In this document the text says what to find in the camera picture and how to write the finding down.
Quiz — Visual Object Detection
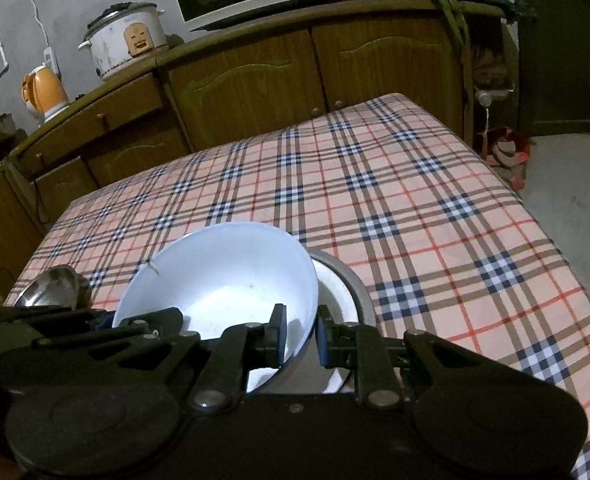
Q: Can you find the large white bowl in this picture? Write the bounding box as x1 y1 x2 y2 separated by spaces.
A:
112 221 321 397

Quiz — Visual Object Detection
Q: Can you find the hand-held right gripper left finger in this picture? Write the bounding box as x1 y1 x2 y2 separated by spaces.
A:
89 304 288 412

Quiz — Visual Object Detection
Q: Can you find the wooden kitchen cabinet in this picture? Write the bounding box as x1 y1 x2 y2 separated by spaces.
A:
0 0 518 283

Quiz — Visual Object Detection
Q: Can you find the white rice cooker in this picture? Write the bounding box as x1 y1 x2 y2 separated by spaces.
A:
78 2 168 83

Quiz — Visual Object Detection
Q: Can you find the small steel bowl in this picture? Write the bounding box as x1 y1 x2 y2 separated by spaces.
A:
14 264 94 310

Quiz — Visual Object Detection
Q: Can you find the dark door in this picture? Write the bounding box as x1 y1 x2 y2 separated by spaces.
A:
509 0 590 137

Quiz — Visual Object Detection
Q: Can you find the plaid tablecloth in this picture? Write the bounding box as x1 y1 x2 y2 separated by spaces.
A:
5 92 590 480

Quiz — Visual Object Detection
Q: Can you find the white power cable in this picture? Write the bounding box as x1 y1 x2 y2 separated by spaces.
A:
24 0 52 52

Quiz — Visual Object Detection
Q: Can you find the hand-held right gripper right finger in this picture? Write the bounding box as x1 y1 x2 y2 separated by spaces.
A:
316 305 526 409

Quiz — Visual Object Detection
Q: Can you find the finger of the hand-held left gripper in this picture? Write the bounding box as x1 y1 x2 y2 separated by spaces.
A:
92 307 184 337

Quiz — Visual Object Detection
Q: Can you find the orange electric kettle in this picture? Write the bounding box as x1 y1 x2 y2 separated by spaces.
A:
21 64 70 125

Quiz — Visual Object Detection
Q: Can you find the red plastic bag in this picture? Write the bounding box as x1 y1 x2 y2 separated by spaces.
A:
477 127 534 192

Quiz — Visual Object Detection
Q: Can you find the small white bowl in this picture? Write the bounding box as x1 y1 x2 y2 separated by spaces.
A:
275 249 377 397

